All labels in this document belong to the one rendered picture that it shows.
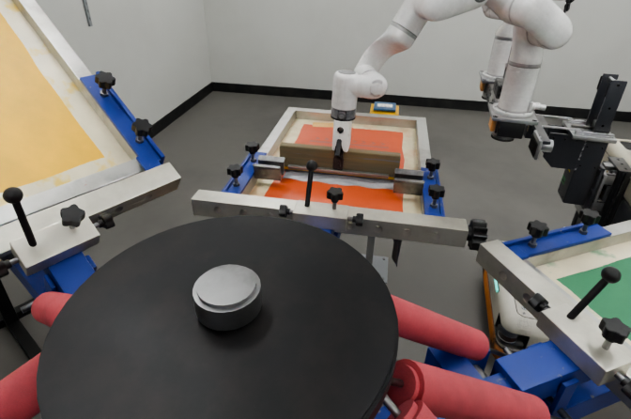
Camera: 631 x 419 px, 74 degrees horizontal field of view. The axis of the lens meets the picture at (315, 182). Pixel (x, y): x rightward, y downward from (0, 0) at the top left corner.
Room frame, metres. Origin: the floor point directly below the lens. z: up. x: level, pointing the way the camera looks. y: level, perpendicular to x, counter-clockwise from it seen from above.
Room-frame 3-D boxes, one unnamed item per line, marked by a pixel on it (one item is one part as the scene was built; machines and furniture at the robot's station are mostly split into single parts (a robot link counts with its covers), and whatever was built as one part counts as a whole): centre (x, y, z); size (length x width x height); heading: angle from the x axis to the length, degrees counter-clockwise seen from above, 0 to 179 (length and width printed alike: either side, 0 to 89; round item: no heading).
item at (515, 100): (1.34, -0.66, 1.21); 0.16 x 0.13 x 0.15; 76
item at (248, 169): (1.13, 0.22, 0.97); 0.30 x 0.05 x 0.07; 170
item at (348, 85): (1.20, -0.12, 1.24); 0.15 x 0.10 x 0.11; 104
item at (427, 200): (1.04, -0.33, 0.97); 0.30 x 0.05 x 0.07; 170
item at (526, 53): (1.33, -0.65, 1.37); 0.13 x 0.10 x 0.16; 14
